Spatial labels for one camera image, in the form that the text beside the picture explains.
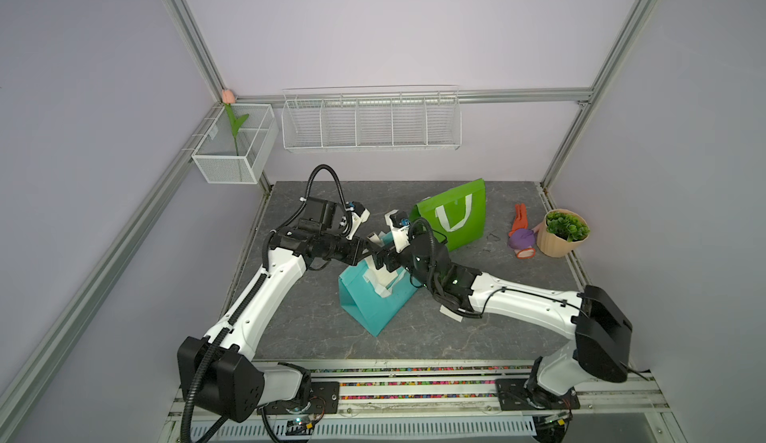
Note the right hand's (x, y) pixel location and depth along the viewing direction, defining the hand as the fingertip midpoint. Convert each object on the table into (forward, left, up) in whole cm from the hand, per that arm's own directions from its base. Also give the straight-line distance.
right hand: (381, 232), depth 74 cm
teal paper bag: (-13, +5, -10) cm, 17 cm away
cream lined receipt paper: (-7, +1, -11) cm, 13 cm away
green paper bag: (+14, -23, -11) cm, 29 cm away
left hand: (-3, +3, -4) cm, 6 cm away
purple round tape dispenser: (+14, -48, -25) cm, 56 cm away
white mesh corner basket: (+30, +44, +5) cm, 54 cm away
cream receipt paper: (-22, -16, +2) cm, 27 cm away
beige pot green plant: (+9, -55, -14) cm, 58 cm away
